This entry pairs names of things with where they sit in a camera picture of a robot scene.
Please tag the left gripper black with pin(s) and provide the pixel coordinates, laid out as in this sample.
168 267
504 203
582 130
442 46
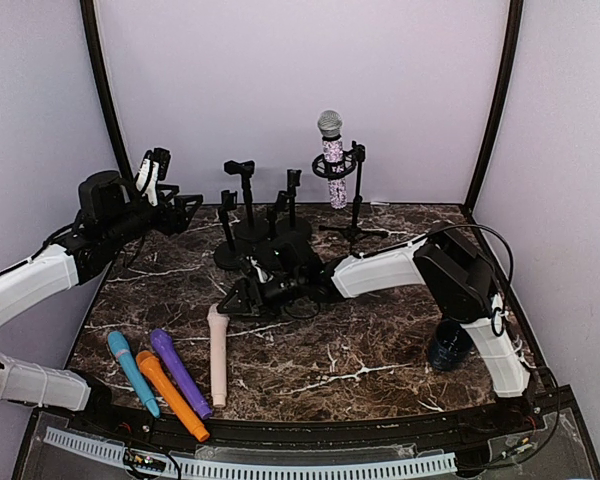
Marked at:
178 223

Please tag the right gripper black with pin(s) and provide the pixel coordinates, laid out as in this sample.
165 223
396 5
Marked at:
244 287

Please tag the pink microphone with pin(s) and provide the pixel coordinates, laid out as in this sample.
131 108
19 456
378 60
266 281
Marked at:
218 324

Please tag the black stand of pink microphone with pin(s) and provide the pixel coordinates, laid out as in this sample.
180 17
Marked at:
226 254

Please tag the black stand of blue microphone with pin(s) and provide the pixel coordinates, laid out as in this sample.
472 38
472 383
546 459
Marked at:
250 229

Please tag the purple microphone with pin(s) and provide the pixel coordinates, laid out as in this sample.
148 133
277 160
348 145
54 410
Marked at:
162 343

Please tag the black stand of purple microphone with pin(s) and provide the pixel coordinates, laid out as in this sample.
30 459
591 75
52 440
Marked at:
272 211

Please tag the black stand of orange microphone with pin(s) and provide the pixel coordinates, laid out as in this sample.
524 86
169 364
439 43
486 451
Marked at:
294 223

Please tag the orange microphone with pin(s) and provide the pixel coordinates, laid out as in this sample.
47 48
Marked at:
150 366

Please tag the blue microphone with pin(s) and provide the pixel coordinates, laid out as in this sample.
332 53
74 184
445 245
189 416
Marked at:
120 349

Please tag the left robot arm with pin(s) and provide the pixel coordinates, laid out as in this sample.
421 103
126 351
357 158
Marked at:
113 213

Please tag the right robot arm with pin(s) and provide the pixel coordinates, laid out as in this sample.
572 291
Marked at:
460 278

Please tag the silver glitter microphone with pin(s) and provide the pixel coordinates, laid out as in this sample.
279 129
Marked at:
330 124

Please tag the small circuit board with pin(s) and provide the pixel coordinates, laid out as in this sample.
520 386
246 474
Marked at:
143 463

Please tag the dark blue mug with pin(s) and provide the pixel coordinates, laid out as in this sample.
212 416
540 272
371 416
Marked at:
449 346

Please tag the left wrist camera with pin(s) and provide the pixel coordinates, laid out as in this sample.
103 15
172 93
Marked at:
153 168

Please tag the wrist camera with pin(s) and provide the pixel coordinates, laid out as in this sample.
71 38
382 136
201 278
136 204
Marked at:
258 270
153 168

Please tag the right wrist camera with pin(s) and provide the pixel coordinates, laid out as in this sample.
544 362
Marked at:
258 270

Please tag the white slotted cable duct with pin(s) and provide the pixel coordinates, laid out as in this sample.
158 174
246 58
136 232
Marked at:
110 453

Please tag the black tripod shock-mount stand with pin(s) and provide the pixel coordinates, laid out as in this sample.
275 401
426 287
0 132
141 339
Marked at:
353 160

